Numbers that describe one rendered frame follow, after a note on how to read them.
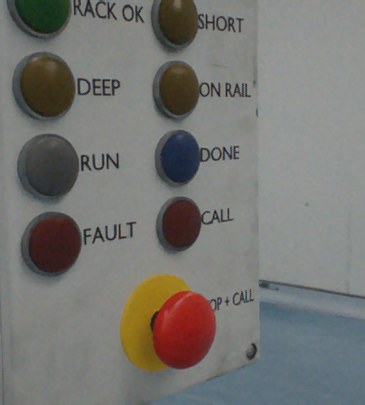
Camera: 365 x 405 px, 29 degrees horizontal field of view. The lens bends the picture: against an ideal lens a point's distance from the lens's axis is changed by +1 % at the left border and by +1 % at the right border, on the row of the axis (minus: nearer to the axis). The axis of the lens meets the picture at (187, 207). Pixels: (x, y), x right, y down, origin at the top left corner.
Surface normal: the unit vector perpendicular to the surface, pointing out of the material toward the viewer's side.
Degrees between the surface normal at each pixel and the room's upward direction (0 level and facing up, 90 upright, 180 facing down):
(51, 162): 88
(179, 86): 89
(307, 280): 90
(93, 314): 90
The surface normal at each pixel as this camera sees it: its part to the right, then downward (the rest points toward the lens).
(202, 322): 0.72, 0.02
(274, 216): -0.63, 0.11
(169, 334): 0.31, 0.08
